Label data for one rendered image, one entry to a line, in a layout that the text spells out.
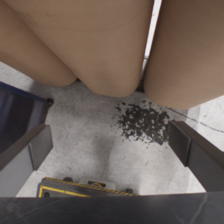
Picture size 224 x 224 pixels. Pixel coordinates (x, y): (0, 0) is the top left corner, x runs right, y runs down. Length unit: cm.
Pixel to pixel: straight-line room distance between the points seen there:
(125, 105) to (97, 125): 29
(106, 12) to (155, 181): 121
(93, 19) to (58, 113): 114
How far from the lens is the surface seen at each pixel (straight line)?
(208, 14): 37
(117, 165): 132
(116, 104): 131
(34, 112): 140
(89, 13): 38
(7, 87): 103
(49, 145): 17
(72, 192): 110
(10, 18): 69
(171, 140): 17
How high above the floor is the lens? 129
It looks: 80 degrees down
